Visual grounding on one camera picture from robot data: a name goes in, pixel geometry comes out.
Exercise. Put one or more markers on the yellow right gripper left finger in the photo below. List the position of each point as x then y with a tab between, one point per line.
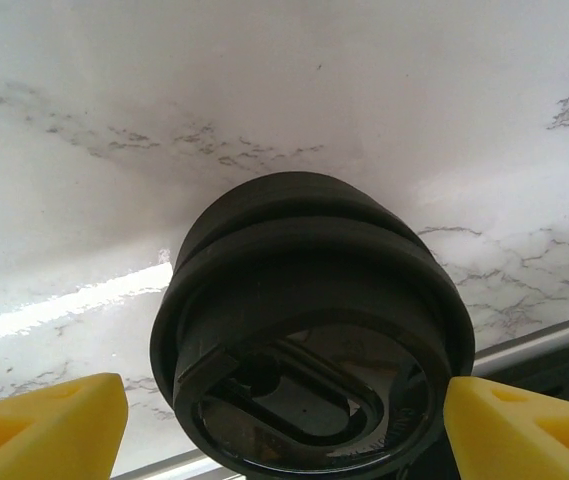
39	430

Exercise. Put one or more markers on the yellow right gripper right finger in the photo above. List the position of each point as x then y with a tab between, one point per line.
539	440

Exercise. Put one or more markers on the black round lid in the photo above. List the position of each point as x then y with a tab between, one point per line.
314	280

